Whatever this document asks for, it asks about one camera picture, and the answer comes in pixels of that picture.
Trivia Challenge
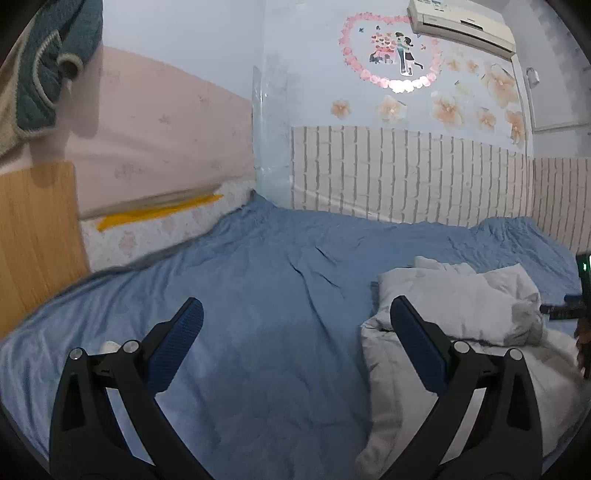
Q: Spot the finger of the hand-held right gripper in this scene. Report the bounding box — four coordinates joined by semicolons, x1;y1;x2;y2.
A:
540;295;585;320

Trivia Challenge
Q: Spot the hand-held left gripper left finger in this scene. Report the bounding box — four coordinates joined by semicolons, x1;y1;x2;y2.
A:
48;296;213;480

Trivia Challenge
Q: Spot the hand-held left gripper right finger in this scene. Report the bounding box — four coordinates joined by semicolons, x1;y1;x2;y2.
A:
390;295;543;480

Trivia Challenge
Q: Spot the light grey jacket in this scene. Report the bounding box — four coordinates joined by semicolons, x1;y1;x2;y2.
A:
355;255;589;480

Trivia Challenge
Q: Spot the person's right hand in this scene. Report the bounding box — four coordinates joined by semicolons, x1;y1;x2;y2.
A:
575;318;591;380

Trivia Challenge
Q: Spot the floral mattress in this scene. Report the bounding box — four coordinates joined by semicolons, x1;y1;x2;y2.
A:
81;180;257;273

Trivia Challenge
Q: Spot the blue bed sheet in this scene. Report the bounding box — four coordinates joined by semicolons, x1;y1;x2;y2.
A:
0;191;591;480

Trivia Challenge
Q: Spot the yellow strip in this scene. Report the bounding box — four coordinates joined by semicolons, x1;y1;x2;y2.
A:
96;195;223;232

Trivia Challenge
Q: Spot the wooden board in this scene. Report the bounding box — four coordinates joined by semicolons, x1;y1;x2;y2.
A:
0;161;90;340

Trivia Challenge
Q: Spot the clear plastic sheet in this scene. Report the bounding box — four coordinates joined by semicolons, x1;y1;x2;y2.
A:
252;51;296;210

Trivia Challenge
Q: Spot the white air conditioner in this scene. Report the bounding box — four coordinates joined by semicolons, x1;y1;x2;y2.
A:
407;0;517;58

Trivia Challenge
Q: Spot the teal quilted blanket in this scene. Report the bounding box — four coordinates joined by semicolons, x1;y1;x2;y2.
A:
0;0;103;158

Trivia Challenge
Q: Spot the brick pattern wall panel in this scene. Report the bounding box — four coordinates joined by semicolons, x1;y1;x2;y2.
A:
291;124;591;252

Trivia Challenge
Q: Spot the pink padded wall panel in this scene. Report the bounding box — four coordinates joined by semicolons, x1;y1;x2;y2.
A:
65;46;257;220

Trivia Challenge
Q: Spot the group of flower wall stickers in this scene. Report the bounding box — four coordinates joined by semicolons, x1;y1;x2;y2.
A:
330;48;527;145

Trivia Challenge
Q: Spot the heart couple wall sticker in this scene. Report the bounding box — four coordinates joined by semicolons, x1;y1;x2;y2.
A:
339;14;443;94

